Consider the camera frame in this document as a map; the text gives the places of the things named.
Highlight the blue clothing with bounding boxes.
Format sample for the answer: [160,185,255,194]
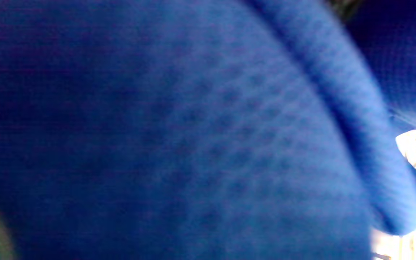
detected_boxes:
[0,0,416,260]

